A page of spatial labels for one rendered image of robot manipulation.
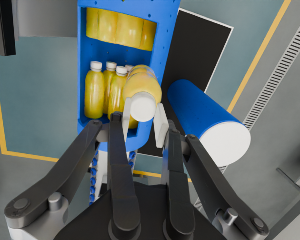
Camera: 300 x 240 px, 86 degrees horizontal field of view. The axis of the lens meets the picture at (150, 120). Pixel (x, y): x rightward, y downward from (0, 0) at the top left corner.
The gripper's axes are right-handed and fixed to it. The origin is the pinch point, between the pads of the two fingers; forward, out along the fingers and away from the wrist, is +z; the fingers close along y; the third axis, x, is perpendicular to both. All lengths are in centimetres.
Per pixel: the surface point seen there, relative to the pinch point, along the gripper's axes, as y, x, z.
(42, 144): -97, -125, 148
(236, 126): 50, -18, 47
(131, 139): 0.5, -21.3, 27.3
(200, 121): 36, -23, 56
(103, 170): -11, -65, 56
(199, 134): 34, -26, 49
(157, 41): 2.4, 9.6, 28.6
